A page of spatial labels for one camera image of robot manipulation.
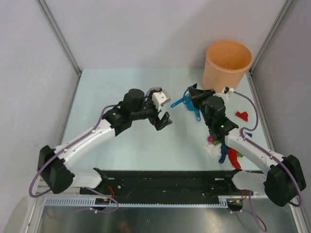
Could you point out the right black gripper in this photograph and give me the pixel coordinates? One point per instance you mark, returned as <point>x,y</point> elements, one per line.
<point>197,95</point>

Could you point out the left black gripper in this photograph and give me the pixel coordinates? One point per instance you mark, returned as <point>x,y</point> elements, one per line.
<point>164,121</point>

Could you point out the blue plastic dustpan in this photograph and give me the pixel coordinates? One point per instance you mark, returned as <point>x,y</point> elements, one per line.
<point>189,105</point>

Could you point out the blue hand brush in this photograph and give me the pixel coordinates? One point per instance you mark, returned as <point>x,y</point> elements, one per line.
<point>179,102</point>

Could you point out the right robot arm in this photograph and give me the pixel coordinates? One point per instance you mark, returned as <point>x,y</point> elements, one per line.
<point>284,176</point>

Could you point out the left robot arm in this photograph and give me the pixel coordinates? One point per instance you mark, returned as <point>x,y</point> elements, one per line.
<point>55,165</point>

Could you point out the red paper scrap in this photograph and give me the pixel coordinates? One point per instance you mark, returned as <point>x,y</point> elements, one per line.
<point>233,157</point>
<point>242,115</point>

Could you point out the orange plastic bucket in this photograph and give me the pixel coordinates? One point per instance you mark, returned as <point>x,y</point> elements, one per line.
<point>226,63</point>

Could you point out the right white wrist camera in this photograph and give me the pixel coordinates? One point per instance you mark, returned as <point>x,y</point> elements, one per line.
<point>225,94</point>

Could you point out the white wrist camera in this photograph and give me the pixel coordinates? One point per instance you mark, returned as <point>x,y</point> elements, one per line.
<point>225,94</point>
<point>160,98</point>

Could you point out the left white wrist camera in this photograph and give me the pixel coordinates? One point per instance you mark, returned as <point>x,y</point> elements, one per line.
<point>160,98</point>

